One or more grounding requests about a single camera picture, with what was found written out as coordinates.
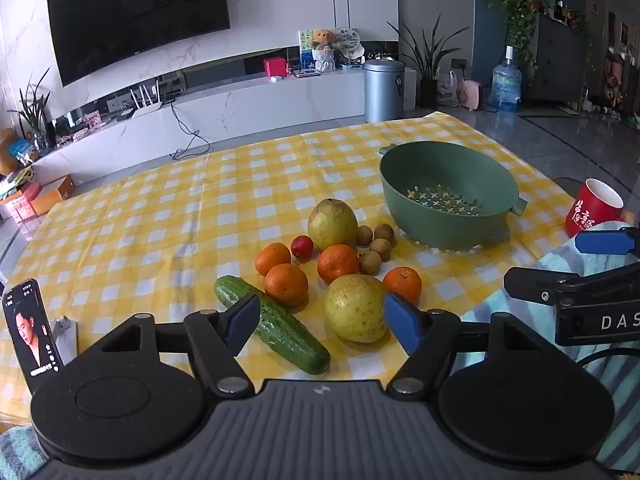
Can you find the white router with antennas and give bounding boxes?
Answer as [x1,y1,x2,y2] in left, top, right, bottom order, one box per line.
[129,79,168,118]

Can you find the black power cable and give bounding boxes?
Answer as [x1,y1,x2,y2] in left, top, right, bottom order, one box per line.
[167,97,211,161]

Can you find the silver phone stand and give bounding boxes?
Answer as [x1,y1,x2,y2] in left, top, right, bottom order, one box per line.
[50,315,81,366]

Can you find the teddy bear bouquet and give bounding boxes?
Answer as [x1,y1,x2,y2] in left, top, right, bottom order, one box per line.
[306,28,337,75]

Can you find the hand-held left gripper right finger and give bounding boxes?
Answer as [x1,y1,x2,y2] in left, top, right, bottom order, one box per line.
[384,291,553,401]

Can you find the long-leaf plant in black pot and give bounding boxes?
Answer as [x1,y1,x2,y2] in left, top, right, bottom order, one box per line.
[387,14,471,109]

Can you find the pink fan heater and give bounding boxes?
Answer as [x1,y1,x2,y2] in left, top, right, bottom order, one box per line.
[456,80,483,111]

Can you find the small red fruit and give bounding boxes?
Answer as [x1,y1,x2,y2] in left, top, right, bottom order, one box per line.
[290,235,315,260]

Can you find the blue snack bag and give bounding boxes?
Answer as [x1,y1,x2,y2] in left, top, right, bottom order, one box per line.
[11,139,37,163]

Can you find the yellow-green pear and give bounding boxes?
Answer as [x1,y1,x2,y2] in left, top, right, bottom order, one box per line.
[324,274,390,344]
[307,198,359,252]

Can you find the blue water jug with pump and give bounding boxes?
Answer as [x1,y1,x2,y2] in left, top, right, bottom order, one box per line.
[488,46,523,112]

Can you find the red paper cup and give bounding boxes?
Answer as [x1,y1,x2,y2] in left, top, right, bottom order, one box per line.
[565,178,626,238]

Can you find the white plastic bag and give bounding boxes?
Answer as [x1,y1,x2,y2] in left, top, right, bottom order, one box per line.
[437,71,460,107]

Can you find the white floor box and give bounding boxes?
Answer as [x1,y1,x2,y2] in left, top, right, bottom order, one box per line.
[402,67,417,112]

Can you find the black smartphone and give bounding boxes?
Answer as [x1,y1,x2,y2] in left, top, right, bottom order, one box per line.
[1,278,65,396]

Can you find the gold gourd vase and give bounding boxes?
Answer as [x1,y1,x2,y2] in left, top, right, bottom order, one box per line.
[0,129,19,176]

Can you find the white printed hand fan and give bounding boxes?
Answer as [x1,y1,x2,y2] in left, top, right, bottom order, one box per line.
[332,27,366,58]

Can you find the black wall television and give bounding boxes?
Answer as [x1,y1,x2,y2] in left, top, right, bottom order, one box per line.
[46,0,232,87]

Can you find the yellow checked tablecloth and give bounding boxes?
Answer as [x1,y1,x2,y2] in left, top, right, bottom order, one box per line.
[0,110,583,423]

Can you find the slender-leaf plant in glass vase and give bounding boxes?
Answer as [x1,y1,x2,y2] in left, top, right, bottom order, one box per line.
[10,67,56,156]

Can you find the orange cardboard box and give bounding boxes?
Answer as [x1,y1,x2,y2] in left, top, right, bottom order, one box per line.
[31,174,76,216]

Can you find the green cucumber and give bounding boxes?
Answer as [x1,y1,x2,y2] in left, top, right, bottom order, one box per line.
[214,275,332,376]

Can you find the grey storage cabinet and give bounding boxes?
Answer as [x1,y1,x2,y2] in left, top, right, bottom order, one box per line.
[520,12,588,103]

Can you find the teal striped blanket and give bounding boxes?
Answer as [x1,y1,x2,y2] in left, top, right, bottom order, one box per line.
[0,222,640,480]

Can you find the grey metal trash can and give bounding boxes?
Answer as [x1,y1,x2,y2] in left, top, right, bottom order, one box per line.
[363,59,405,123]

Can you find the green plastic colander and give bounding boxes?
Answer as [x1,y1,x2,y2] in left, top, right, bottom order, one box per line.
[378,141,529,252]

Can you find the trailing ivy on cabinet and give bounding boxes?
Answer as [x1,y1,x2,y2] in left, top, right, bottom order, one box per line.
[482,0,551,68]

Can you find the white marble TV console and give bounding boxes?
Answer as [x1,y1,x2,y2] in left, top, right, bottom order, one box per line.
[30,66,418,188]

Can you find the thin gripper cable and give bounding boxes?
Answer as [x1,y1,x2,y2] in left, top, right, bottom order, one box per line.
[575,344,640,368]

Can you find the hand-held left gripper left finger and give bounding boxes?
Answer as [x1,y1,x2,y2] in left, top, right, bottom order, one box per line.
[85,292,262,398]

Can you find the orange tangerine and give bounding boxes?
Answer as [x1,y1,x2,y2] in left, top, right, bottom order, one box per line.
[264,263,310,309]
[317,244,360,284]
[254,242,292,277]
[383,266,423,306]

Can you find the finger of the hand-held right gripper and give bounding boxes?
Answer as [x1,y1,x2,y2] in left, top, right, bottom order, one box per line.
[504,261,640,307]
[574,226,640,261]

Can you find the pink boxes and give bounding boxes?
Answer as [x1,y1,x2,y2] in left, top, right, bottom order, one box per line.
[0,182,43,223]

